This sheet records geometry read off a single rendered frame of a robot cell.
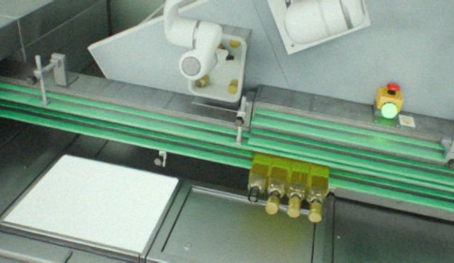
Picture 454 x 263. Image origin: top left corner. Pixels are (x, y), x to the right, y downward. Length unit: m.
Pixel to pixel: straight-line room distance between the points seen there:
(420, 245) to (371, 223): 0.16
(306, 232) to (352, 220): 0.20
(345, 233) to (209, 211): 0.43
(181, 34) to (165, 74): 0.45
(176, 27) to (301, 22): 0.32
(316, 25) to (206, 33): 0.28
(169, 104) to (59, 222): 0.49
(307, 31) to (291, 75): 0.47
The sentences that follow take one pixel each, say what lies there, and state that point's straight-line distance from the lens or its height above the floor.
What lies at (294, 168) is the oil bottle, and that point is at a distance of 1.31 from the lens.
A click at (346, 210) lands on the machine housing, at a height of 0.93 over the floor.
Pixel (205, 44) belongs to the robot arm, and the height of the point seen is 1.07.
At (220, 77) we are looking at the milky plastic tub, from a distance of 1.46.
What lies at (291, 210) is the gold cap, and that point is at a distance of 1.20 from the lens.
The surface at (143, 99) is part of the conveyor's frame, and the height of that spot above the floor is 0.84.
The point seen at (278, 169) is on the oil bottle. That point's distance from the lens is 1.29.
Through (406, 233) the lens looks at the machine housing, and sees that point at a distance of 1.51.
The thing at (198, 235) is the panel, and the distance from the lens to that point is 1.28.
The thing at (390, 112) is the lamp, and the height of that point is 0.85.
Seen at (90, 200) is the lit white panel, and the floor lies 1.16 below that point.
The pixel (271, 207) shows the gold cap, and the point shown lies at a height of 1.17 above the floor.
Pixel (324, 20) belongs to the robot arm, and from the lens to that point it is 0.97.
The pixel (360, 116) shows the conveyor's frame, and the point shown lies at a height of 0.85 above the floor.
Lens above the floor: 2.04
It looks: 56 degrees down
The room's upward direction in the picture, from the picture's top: 160 degrees counter-clockwise
